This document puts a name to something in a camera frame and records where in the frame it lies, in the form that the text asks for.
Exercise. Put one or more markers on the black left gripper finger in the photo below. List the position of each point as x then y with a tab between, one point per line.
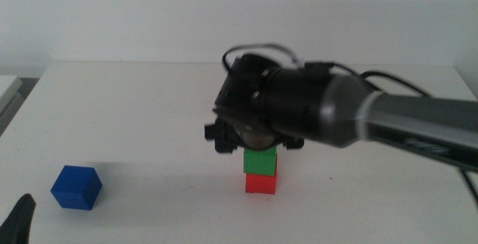
18	221

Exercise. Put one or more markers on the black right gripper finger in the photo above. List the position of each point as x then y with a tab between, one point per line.
294	145
227	147

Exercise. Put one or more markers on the green cube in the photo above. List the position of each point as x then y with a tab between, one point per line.
259	162

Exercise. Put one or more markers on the red cube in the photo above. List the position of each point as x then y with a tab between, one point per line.
260	185

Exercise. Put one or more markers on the blue cube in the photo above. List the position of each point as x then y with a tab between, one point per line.
76	188

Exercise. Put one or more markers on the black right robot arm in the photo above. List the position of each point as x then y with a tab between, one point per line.
411	121

